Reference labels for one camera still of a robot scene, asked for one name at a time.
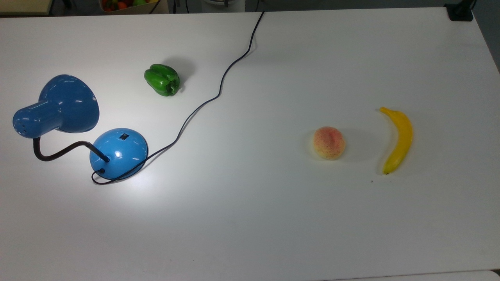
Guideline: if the blue gooseneck desk lamp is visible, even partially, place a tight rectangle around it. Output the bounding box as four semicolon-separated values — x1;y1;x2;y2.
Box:
12;74;149;181

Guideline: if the pink yellow peach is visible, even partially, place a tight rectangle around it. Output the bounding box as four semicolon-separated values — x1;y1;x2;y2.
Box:
312;126;346;160

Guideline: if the green bell pepper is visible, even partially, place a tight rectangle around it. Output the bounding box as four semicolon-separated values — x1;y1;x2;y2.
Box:
144;64;181;97

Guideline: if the yellow banana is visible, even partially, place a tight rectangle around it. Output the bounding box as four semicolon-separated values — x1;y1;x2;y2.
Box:
379;107;414;175

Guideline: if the yellow basket of fruit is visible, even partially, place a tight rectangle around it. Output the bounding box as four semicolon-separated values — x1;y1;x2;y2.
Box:
99;0;161;14

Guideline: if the light wooden side table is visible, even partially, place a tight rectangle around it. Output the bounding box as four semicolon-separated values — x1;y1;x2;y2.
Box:
0;0;54;16

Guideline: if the black lamp power cable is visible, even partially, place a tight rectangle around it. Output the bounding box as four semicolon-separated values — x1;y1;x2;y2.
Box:
91;12;266;185

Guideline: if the black table clamp mount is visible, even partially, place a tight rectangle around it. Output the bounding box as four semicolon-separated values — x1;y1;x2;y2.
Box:
445;0;475;22

